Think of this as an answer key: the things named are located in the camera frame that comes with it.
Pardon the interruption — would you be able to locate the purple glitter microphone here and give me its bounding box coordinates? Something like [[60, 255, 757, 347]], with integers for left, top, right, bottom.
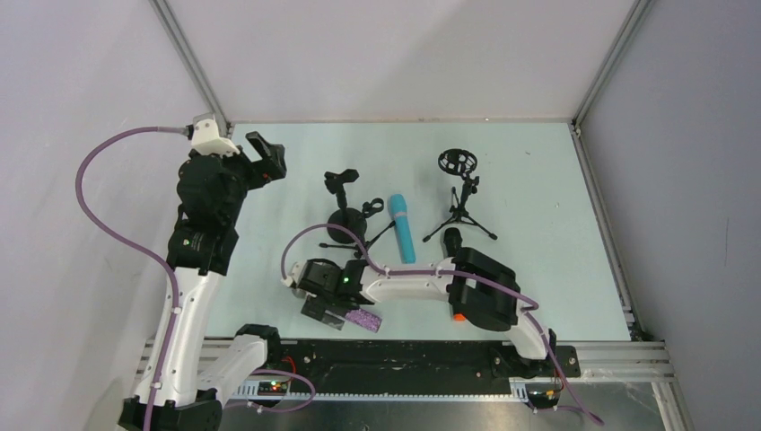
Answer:
[[344, 308, 382, 333]]

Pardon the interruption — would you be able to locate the black tripod shock-mount stand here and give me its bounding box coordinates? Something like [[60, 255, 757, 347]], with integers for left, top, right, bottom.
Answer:
[[423, 148, 498, 242]]

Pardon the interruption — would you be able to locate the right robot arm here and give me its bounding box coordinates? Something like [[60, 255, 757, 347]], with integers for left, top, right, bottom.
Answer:
[[281, 247, 556, 364]]

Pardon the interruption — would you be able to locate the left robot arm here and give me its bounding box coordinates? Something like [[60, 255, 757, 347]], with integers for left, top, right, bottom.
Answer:
[[118, 132, 287, 430]]

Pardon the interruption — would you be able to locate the black round-base mic stand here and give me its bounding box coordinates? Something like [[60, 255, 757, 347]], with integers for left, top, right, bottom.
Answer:
[[324, 169, 367, 240]]

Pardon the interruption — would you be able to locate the black small tripod stand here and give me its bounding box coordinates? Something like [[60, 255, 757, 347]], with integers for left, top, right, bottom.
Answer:
[[318, 198, 398, 263]]

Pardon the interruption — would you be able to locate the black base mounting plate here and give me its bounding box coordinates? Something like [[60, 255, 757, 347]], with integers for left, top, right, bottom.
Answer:
[[278, 339, 582, 397]]

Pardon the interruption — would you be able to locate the turquoise microphone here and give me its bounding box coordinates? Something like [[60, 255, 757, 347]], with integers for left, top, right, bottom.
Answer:
[[388, 194, 416, 264]]

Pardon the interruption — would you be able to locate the left circuit board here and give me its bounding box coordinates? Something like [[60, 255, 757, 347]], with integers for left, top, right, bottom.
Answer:
[[256, 380, 291, 399]]

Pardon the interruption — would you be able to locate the circuit board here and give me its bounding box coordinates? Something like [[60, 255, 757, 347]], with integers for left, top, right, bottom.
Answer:
[[256, 380, 291, 399], [525, 389, 561, 411]]

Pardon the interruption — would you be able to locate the black microphone orange end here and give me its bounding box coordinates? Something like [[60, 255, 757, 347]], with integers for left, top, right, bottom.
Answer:
[[442, 227, 467, 322]]

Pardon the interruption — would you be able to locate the right circuit board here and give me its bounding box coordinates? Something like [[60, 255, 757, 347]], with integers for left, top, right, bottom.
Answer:
[[525, 389, 561, 411]]

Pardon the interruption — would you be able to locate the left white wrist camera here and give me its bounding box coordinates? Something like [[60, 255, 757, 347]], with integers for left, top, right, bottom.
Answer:
[[189, 112, 241, 157]]

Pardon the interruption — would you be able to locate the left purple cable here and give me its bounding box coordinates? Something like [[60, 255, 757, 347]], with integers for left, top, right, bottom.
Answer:
[[75, 126, 195, 431]]

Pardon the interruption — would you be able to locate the purple cable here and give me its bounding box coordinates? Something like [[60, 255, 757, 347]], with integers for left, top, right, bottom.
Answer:
[[75, 126, 195, 431], [280, 224, 605, 427]]

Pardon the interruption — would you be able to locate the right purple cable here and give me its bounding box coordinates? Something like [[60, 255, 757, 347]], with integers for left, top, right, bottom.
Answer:
[[280, 224, 605, 427]]

